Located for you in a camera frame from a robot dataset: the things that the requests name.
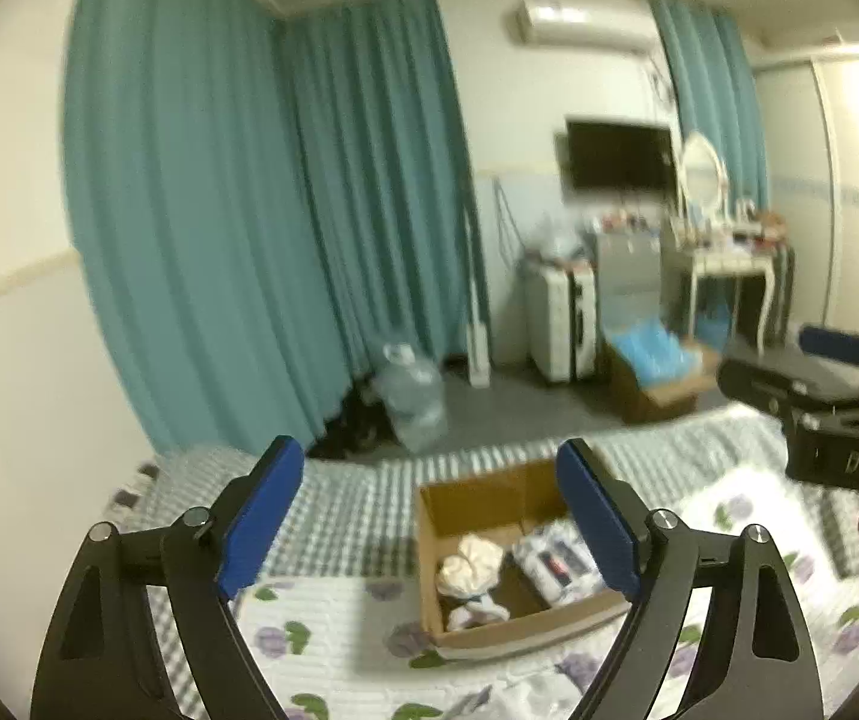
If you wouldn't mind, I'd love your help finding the clear large water bottle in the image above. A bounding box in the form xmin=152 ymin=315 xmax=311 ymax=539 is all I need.
xmin=371 ymin=342 xmax=450 ymax=452

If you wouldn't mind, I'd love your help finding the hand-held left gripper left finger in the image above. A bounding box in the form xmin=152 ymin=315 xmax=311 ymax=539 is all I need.
xmin=30 ymin=435 xmax=305 ymax=720

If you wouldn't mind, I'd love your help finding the white plastic-wrapped packet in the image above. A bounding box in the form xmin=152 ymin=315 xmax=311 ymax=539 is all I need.
xmin=510 ymin=523 xmax=597 ymax=607

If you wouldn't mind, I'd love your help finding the white dressing table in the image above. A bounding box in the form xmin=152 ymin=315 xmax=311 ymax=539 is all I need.
xmin=660 ymin=221 xmax=795 ymax=350

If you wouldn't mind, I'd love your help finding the clear plastic bag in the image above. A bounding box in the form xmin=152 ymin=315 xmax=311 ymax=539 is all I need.
xmin=530 ymin=216 xmax=589 ymax=265

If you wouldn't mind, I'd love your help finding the oval white vanity mirror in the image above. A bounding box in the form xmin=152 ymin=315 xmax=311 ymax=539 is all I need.
xmin=675 ymin=130 xmax=728 ymax=215

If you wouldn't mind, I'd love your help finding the dark shoes pile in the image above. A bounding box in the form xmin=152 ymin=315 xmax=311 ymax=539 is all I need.
xmin=322 ymin=381 xmax=394 ymax=460

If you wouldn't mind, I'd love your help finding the grey checkered bedsheet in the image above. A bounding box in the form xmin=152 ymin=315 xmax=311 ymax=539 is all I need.
xmin=109 ymin=403 xmax=859 ymax=720

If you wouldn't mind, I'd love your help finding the grey cabinet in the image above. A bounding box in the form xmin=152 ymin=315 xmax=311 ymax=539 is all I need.
xmin=594 ymin=227 xmax=665 ymax=336

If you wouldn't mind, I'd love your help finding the floral white quilt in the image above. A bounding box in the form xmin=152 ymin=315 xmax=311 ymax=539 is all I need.
xmin=236 ymin=576 xmax=859 ymax=720

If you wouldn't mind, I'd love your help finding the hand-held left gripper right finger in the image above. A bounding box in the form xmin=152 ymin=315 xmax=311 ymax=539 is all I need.
xmin=555 ymin=436 xmax=825 ymax=720

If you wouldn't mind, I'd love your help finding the wide teal curtain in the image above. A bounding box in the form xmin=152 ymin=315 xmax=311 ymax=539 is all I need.
xmin=61 ymin=0 xmax=361 ymax=460

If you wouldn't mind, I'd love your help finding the white suitcase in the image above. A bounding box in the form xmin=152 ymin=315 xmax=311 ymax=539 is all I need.
xmin=525 ymin=261 xmax=600 ymax=385

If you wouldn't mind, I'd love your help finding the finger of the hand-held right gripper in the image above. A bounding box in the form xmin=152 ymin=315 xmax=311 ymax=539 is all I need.
xmin=718 ymin=347 xmax=859 ymax=419
xmin=799 ymin=325 xmax=859 ymax=391

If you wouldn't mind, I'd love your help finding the teal corner curtain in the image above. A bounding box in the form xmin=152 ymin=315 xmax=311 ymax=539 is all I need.
xmin=277 ymin=0 xmax=492 ymax=380

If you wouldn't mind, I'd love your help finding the white folded cloth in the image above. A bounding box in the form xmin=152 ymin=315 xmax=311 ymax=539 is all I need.
xmin=446 ymin=591 xmax=514 ymax=632

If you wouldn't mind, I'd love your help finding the white wardrobe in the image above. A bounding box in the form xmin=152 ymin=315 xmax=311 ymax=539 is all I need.
xmin=750 ymin=43 xmax=859 ymax=335

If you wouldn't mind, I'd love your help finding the cream crumpled cloth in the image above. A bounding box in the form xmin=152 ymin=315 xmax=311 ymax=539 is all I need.
xmin=435 ymin=535 xmax=507 ymax=599

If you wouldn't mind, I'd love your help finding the narrow teal curtain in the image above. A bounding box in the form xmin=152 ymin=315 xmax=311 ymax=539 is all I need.
xmin=649 ymin=0 xmax=773 ymax=220

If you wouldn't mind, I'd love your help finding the black wall television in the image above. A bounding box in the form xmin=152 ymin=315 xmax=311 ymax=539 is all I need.
xmin=564 ymin=117 xmax=678 ymax=193

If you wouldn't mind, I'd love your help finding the cardboard box with blue packs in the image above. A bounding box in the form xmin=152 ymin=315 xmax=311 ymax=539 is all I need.
xmin=604 ymin=317 xmax=728 ymax=425

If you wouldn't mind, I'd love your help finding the white air conditioner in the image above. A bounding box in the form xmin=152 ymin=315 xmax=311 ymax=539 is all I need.
xmin=511 ymin=0 xmax=660 ymax=55

